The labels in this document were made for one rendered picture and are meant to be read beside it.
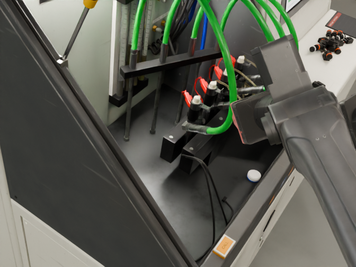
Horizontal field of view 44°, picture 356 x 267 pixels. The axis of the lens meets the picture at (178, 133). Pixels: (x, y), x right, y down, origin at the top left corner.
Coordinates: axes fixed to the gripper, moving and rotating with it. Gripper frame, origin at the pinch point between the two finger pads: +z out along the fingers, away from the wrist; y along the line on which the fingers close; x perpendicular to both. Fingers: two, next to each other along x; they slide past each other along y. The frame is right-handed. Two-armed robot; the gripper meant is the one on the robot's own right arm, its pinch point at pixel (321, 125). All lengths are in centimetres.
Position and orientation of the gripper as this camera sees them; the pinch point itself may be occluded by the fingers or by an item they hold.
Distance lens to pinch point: 98.6
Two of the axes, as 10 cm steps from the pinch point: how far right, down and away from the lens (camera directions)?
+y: -3.6, -9.2, -1.4
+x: -7.5, 3.7, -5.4
